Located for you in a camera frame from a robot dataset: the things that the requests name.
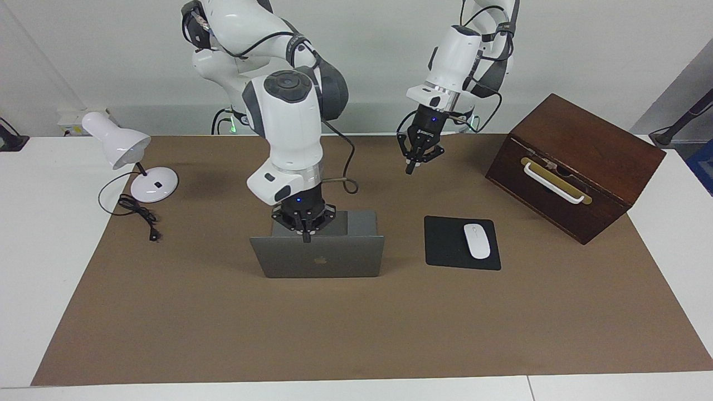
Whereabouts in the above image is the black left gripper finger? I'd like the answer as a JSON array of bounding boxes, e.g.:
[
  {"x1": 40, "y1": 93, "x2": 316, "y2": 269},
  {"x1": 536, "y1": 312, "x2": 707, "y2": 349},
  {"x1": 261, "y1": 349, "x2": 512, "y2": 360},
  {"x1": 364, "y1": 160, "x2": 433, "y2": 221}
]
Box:
[
  {"x1": 397, "y1": 131, "x2": 416, "y2": 175},
  {"x1": 415, "y1": 142, "x2": 445, "y2": 164}
]

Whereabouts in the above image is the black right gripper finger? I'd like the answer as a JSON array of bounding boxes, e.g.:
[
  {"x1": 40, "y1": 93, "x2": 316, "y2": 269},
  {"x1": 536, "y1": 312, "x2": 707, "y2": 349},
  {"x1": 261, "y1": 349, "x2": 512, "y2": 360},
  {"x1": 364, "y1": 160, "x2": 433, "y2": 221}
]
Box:
[
  {"x1": 271, "y1": 203, "x2": 307, "y2": 244},
  {"x1": 306, "y1": 203, "x2": 336, "y2": 244}
]

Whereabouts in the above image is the grey laptop computer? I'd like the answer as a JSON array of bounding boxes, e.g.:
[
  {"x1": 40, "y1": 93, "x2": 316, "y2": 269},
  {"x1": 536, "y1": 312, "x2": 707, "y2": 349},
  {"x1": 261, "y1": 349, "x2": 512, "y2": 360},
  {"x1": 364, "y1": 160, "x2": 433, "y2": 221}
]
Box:
[{"x1": 249, "y1": 210, "x2": 385, "y2": 279}]

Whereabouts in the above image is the black mouse pad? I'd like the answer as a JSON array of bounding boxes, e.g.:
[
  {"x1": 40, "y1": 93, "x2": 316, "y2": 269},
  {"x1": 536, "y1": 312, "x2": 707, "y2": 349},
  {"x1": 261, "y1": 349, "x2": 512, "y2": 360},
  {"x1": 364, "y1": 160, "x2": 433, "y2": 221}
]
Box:
[{"x1": 423, "y1": 216, "x2": 502, "y2": 271}]

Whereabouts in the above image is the white computer mouse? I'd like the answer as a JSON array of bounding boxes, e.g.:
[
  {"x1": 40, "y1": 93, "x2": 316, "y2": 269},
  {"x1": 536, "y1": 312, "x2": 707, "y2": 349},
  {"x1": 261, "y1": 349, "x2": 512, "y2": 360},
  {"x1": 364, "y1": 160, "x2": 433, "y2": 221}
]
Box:
[{"x1": 463, "y1": 223, "x2": 491, "y2": 260}]

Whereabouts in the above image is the brown table mat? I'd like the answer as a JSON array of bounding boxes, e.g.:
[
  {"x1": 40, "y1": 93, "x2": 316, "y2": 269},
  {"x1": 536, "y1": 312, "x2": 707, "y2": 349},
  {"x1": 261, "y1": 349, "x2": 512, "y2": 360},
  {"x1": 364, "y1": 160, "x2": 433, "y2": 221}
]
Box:
[{"x1": 31, "y1": 133, "x2": 713, "y2": 387}]

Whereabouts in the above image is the white desk lamp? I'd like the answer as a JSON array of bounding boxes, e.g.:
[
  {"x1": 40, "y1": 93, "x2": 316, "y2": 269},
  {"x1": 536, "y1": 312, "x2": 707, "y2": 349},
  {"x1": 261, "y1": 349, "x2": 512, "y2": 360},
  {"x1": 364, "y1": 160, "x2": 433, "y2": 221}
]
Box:
[{"x1": 81, "y1": 111, "x2": 180, "y2": 204}]

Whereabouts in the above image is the dark brown wooden box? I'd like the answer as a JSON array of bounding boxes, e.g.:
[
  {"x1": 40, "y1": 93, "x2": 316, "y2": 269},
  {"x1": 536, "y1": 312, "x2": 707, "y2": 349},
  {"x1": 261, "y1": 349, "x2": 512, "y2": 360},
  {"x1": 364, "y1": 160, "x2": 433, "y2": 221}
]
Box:
[{"x1": 485, "y1": 93, "x2": 667, "y2": 246}]

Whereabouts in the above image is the black stand with rod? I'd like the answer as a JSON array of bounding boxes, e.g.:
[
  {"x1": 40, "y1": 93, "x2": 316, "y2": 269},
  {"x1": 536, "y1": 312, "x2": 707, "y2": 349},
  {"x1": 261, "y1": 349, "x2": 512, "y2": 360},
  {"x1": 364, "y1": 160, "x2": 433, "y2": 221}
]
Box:
[{"x1": 649, "y1": 88, "x2": 713, "y2": 148}]

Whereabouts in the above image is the blue crate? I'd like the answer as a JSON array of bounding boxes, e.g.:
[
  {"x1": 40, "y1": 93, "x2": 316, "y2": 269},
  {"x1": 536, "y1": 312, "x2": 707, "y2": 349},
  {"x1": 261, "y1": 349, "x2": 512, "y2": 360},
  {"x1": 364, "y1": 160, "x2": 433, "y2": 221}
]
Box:
[{"x1": 686, "y1": 139, "x2": 713, "y2": 197}]

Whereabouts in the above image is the black table clamp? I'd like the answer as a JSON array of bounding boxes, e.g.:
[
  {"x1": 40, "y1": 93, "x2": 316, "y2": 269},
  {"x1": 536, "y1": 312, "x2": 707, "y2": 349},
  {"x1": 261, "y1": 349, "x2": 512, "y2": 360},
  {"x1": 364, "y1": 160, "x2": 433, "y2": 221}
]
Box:
[{"x1": 0, "y1": 117, "x2": 30, "y2": 152}]

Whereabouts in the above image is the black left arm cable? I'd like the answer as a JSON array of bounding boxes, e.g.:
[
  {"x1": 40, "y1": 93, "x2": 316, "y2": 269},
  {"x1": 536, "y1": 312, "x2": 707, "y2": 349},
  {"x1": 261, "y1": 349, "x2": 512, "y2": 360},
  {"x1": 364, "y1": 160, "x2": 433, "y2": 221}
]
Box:
[{"x1": 429, "y1": 0, "x2": 521, "y2": 134}]

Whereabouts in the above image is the black arm base cable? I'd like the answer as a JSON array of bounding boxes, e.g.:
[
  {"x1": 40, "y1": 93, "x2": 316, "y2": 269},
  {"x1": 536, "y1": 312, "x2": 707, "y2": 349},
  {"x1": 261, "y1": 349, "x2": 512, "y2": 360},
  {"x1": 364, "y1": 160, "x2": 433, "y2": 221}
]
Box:
[{"x1": 211, "y1": 107, "x2": 237, "y2": 135}]

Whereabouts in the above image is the white box handle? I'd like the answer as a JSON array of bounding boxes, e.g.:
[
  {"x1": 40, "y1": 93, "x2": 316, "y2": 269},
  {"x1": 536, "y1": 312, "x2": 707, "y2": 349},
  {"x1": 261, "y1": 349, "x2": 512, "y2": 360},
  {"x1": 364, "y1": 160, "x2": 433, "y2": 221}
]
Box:
[{"x1": 524, "y1": 162, "x2": 587, "y2": 204}]

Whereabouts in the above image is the brass handle plate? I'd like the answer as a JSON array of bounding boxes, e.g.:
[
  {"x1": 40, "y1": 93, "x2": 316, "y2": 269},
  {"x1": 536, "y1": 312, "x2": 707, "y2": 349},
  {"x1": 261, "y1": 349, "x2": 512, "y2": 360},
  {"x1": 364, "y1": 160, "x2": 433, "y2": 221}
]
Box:
[{"x1": 520, "y1": 157, "x2": 593, "y2": 206}]

